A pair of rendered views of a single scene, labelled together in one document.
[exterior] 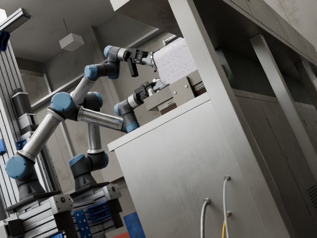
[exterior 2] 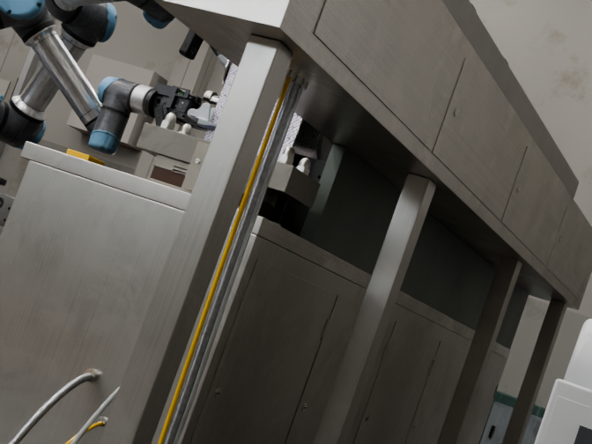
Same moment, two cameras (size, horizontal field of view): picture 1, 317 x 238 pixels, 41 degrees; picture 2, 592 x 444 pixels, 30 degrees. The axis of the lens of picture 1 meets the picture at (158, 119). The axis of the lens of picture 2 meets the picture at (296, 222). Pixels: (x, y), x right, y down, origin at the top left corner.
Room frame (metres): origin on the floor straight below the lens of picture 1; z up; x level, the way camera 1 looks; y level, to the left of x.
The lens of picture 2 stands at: (-0.55, -0.29, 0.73)
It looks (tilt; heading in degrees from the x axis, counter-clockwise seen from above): 5 degrees up; 358
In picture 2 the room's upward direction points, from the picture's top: 20 degrees clockwise
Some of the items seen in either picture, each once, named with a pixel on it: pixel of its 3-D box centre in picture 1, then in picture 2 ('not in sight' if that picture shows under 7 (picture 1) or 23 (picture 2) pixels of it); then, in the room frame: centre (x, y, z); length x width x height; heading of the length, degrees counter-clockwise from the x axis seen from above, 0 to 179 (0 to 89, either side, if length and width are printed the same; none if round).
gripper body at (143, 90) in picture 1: (146, 93); (173, 105); (2.21, 0.01, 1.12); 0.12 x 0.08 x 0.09; 63
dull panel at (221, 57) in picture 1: (281, 86); (446, 274); (3.00, -0.92, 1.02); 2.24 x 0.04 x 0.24; 153
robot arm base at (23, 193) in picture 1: (30, 190); not in sight; (2.32, 0.82, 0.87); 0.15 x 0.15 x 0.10
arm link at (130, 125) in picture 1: (131, 123); (107, 131); (2.30, 0.15, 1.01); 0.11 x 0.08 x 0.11; 8
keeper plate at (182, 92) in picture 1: (182, 91); (210, 170); (1.89, -0.15, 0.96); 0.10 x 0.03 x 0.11; 63
